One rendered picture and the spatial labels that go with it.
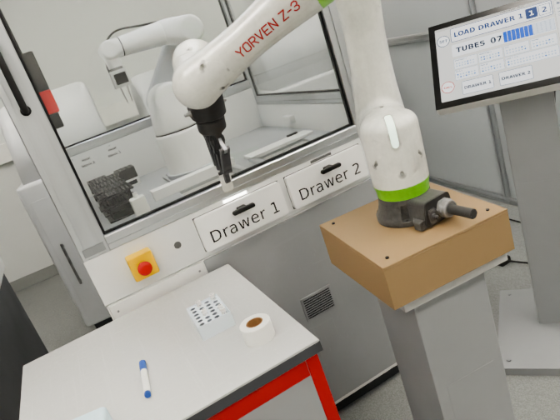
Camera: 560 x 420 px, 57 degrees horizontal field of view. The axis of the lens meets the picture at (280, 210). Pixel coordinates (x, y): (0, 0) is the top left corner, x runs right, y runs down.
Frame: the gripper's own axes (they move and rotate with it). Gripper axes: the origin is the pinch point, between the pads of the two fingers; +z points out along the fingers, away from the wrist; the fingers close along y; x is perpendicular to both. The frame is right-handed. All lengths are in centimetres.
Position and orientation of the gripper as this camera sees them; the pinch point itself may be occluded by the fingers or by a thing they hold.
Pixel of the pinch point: (226, 180)
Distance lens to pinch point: 145.9
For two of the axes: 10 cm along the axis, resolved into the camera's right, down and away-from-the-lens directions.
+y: 5.0, 4.7, -7.3
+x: 8.5, -4.1, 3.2
